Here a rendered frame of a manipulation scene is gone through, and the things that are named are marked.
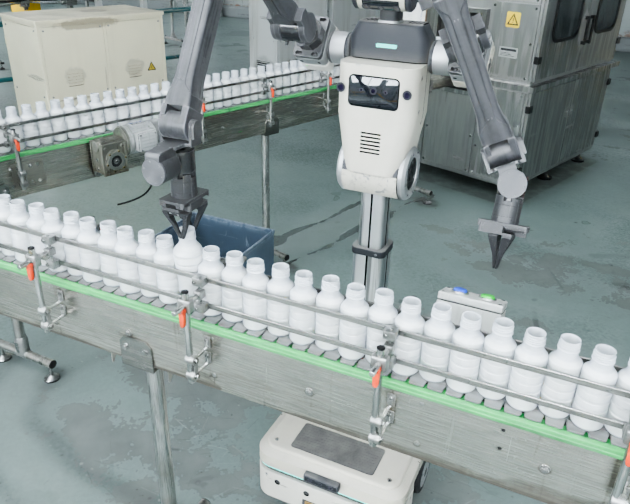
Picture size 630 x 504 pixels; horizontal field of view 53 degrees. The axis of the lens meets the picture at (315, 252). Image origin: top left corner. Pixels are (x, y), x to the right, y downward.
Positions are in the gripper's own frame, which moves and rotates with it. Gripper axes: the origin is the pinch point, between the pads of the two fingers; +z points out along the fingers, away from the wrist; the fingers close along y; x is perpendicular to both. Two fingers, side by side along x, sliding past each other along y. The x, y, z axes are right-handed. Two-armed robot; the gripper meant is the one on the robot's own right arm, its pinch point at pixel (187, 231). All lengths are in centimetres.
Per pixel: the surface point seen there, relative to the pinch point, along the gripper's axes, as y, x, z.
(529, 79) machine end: -362, 26, 26
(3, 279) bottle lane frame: 5, -58, 25
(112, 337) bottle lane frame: 5.3, -21.7, 32.3
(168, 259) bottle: 2.1, -4.2, 7.1
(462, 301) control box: -13, 61, 8
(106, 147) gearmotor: -90, -106, 21
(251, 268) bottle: 2.0, 17.9, 3.9
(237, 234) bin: -56, -22, 29
